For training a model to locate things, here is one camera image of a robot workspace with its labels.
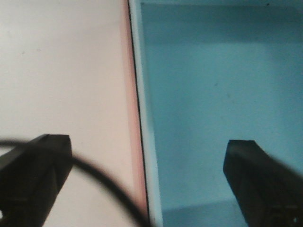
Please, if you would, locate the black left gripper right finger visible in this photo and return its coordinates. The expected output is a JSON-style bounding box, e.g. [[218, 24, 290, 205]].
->
[[223, 140, 303, 227]]

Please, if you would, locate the black cable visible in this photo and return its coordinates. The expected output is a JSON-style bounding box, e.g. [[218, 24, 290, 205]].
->
[[0, 139, 154, 227]]

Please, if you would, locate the light blue plastic box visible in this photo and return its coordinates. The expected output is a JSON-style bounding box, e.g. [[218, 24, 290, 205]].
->
[[129, 0, 303, 227]]

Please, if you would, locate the pink plastic box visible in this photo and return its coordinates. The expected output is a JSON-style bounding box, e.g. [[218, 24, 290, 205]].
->
[[121, 0, 149, 218]]

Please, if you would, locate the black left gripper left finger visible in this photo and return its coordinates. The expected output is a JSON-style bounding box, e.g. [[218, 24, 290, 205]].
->
[[0, 134, 72, 227]]

